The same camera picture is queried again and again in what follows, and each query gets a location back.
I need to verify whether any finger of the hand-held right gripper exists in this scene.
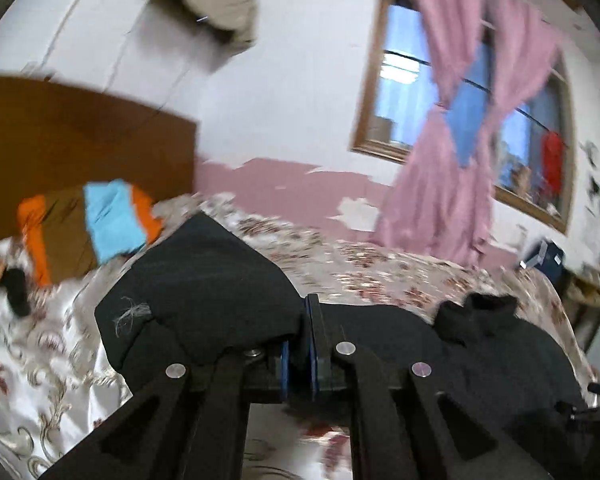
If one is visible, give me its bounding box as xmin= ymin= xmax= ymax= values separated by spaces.
xmin=555 ymin=382 xmax=600 ymax=423

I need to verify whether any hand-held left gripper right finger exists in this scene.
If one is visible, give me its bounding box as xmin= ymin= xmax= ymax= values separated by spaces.
xmin=302 ymin=294 xmax=556 ymax=480

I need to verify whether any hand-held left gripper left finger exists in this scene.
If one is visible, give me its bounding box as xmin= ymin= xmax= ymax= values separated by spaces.
xmin=40 ymin=340 xmax=291 ymax=480

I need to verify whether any black padded jacket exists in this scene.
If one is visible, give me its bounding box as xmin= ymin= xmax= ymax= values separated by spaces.
xmin=94 ymin=212 xmax=598 ymax=480

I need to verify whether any wooden cubby shelf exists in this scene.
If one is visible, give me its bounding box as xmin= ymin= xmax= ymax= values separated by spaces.
xmin=560 ymin=270 xmax=600 ymax=356

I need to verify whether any dark blue bag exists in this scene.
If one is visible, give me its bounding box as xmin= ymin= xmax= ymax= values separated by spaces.
xmin=520 ymin=239 xmax=568 ymax=301

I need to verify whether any orange blue brown cloth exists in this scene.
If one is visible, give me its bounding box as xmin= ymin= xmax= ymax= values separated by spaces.
xmin=17 ymin=179 xmax=165 ymax=288

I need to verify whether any red hanging garment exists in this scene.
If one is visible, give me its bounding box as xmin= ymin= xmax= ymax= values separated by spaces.
xmin=540 ymin=131 xmax=566 ymax=196

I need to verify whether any floral satin bedspread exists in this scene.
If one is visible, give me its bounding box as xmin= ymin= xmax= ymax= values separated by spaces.
xmin=0 ymin=192 xmax=600 ymax=480

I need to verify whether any dark cloth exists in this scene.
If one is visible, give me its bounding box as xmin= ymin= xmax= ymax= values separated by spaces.
xmin=0 ymin=242 xmax=31 ymax=318

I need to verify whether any wooden framed window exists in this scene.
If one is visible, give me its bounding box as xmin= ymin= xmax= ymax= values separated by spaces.
xmin=350 ymin=0 xmax=583 ymax=235

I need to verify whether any brown wooden headboard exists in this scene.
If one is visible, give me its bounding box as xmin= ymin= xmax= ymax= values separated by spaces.
xmin=0 ymin=74 xmax=200 ymax=241

